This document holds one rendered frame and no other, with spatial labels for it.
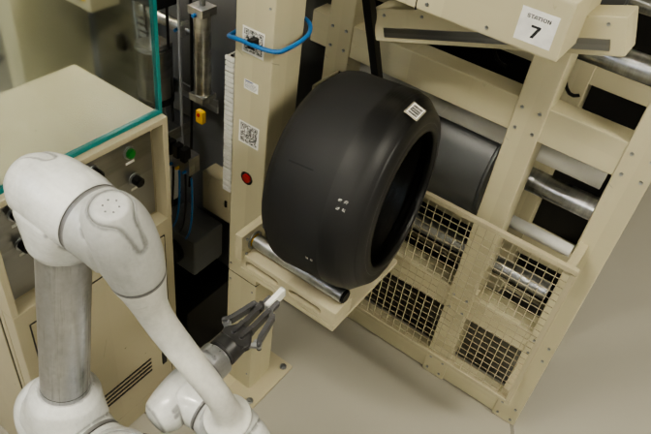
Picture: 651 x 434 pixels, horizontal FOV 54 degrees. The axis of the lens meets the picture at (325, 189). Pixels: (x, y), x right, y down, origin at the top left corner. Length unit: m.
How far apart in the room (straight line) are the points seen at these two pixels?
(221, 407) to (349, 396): 1.43
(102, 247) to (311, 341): 1.93
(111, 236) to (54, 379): 0.49
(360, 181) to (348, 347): 1.49
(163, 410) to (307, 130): 0.71
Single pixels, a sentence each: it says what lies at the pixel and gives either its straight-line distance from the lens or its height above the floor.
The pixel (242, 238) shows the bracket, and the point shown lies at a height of 0.94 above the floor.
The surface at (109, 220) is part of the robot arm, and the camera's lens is 1.02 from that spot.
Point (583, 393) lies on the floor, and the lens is 3.10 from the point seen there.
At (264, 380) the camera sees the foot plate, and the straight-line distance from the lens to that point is 2.74.
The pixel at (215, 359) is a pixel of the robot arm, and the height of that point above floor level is 1.02.
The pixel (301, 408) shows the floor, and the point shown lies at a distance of 2.69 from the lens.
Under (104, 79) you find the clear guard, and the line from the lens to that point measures 1.67.
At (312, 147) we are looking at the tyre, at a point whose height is 1.39.
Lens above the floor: 2.29
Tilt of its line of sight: 39 degrees down
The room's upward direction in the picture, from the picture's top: 9 degrees clockwise
